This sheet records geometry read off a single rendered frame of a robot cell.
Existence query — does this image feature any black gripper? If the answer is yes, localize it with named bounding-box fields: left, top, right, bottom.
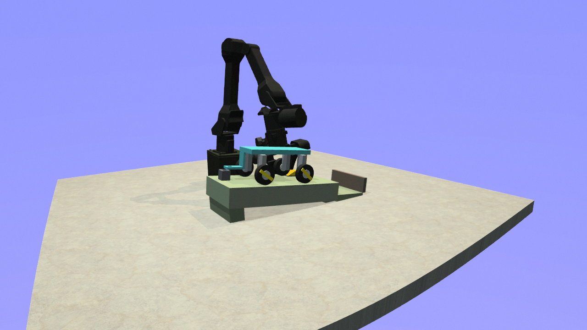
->
left=252, top=128, right=310, bottom=170

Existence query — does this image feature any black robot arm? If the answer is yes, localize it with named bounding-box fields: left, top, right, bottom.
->
left=211, top=38, right=307, bottom=154

